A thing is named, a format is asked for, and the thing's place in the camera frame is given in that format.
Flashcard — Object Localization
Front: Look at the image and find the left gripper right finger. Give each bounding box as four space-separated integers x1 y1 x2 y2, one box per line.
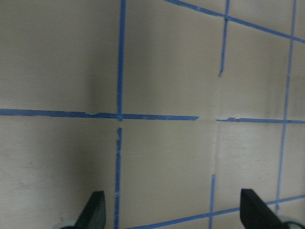
240 189 286 229

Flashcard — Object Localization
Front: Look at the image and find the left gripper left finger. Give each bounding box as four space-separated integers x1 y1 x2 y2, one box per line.
72 191 105 229

